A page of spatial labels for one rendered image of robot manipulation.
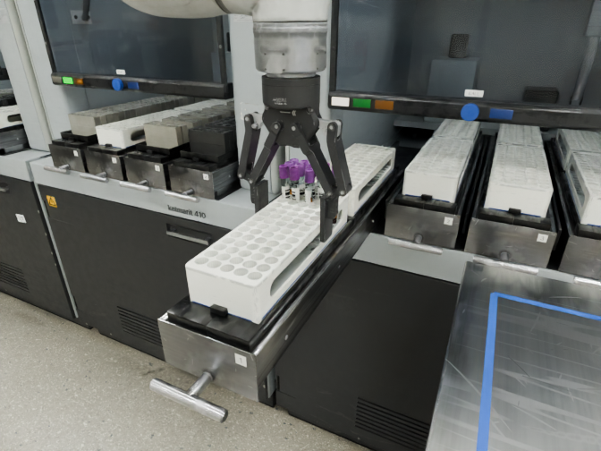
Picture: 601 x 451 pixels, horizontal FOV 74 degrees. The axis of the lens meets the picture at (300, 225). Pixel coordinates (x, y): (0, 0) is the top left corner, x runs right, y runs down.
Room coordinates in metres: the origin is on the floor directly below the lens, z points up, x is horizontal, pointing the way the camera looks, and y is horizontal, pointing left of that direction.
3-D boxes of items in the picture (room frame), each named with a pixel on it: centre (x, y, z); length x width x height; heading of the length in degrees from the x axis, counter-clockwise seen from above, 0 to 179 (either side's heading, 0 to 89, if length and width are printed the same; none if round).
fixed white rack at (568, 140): (1.00, -0.72, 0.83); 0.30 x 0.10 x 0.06; 154
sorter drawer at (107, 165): (1.35, 0.40, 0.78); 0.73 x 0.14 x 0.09; 154
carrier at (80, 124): (1.21, 0.64, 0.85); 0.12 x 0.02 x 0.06; 64
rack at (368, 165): (0.79, -0.11, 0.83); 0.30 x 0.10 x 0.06; 154
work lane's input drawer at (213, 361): (0.63, -0.03, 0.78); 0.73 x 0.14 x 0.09; 154
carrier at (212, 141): (1.01, 0.23, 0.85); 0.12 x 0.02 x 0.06; 64
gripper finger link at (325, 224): (0.52, -0.04, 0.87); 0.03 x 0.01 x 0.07; 154
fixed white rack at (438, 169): (0.85, -0.31, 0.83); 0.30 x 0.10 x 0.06; 154
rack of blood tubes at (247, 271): (0.51, 0.03, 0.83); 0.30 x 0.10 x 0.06; 154
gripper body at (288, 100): (0.54, 0.01, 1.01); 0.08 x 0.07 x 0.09; 64
